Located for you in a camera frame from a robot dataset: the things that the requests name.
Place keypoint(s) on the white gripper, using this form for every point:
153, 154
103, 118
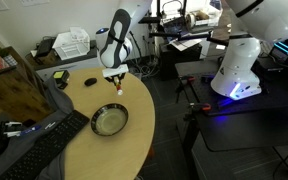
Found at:
108, 72

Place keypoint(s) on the grey cloth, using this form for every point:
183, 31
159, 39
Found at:
62, 105

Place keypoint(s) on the grey low cabinet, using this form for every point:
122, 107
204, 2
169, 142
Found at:
90, 60

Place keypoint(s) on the small white red-capped bottle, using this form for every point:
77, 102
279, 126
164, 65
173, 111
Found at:
118, 87

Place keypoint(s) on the black keyboard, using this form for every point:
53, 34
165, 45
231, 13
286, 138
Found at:
46, 148

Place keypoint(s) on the black device on cabinet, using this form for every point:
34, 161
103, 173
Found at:
44, 47

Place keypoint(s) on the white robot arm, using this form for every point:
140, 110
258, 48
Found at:
252, 21

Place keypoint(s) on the orange clamp front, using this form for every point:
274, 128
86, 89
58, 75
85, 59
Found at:
194, 108

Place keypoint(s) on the wooden shelf unit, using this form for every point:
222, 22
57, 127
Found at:
22, 93

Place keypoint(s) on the orange clamp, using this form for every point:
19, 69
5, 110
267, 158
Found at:
194, 108
183, 81

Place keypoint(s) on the black equipment stand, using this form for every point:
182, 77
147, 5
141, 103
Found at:
181, 38

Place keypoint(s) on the white plastic basket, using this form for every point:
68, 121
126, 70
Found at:
71, 44

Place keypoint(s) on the black box with yellow label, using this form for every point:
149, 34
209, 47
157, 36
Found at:
61, 78

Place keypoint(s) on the orange clamp rear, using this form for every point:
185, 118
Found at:
183, 81

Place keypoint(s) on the black rimmed bowl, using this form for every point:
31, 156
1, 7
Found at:
109, 119

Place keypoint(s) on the black computer mouse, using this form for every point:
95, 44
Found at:
90, 82

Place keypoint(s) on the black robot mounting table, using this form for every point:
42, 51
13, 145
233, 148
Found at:
254, 122

